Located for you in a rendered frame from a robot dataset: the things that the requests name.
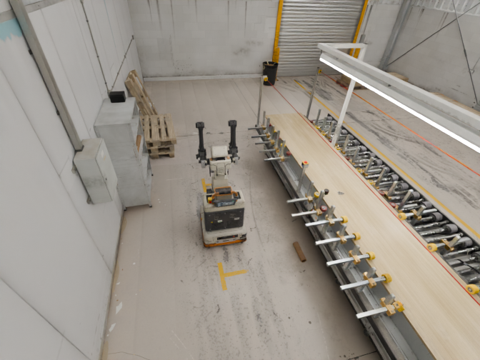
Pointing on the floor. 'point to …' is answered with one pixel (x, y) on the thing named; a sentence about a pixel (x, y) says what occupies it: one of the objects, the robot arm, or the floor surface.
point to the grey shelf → (126, 151)
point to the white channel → (393, 86)
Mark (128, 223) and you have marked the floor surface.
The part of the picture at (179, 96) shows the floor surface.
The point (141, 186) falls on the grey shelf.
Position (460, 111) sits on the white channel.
